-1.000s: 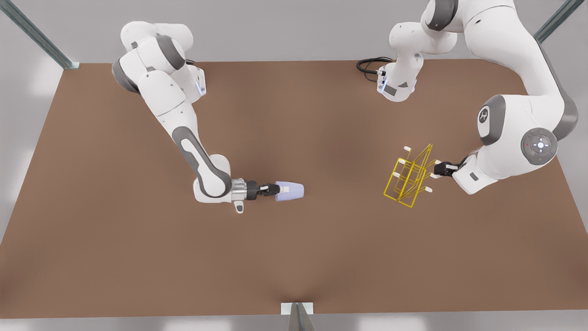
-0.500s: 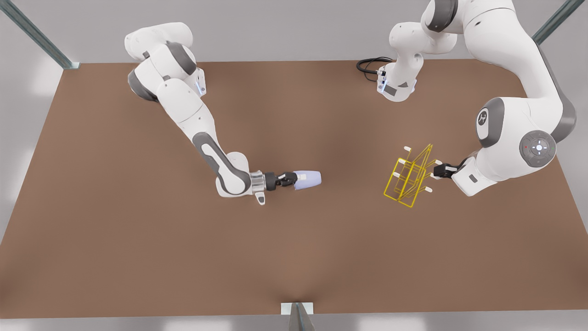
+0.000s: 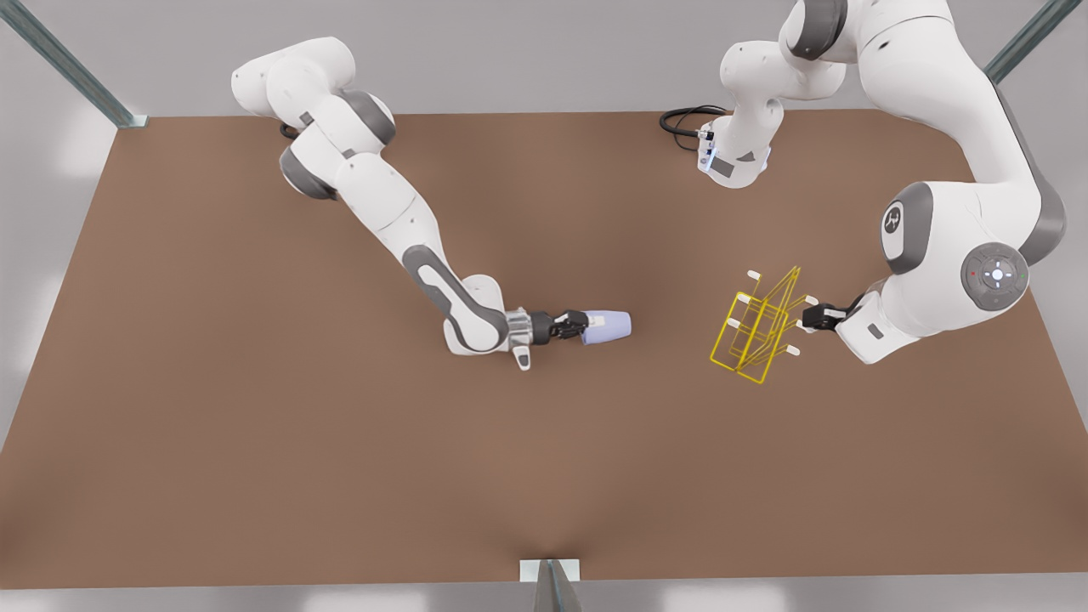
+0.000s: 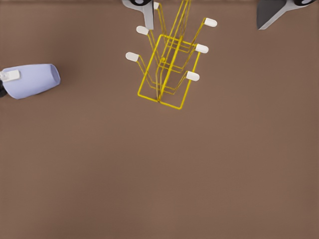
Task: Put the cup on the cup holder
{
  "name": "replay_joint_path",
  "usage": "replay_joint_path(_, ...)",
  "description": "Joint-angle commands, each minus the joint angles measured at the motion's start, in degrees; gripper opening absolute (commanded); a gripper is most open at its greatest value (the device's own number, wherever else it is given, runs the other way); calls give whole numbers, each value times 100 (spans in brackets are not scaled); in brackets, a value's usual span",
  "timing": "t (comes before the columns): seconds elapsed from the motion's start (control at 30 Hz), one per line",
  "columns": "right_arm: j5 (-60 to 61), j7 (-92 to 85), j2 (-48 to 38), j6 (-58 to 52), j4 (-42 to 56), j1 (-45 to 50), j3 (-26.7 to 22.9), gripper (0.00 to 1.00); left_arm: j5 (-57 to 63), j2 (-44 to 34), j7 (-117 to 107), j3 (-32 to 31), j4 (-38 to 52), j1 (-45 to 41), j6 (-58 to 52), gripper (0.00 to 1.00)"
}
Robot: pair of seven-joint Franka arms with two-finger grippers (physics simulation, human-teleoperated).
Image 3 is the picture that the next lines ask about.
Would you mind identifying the pale lavender cup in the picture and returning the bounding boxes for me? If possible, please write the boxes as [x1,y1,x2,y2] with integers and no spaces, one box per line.
[580,309,633,349]

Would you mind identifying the yellow wire cup holder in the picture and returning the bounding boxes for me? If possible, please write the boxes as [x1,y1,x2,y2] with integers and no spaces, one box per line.
[709,265,822,386]

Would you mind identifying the silver frame post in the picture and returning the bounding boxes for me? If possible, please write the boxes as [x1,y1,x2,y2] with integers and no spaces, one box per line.
[519,558,581,612]
[0,0,149,131]
[983,0,1085,85]

